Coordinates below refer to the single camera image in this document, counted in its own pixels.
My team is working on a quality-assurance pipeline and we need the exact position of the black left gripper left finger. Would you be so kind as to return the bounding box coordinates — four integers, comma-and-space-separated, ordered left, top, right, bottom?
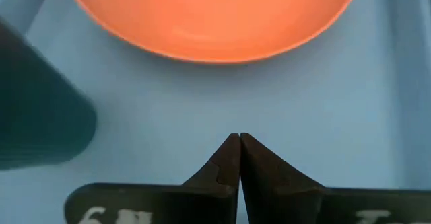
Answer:
63, 133, 242, 224

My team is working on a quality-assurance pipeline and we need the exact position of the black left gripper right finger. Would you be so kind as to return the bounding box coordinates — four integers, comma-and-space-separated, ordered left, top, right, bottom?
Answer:
240, 132, 431, 224

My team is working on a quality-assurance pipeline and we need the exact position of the orange plastic plate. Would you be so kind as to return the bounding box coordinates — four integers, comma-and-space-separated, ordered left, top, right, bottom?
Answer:
65, 0, 360, 65

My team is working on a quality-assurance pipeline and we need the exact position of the dark green plastic cup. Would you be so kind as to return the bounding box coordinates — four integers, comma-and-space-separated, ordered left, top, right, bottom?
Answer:
0, 17, 98, 171

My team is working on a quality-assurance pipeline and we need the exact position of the blue plastic tray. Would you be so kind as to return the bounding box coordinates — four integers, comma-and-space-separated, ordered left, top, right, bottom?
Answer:
0, 0, 431, 224

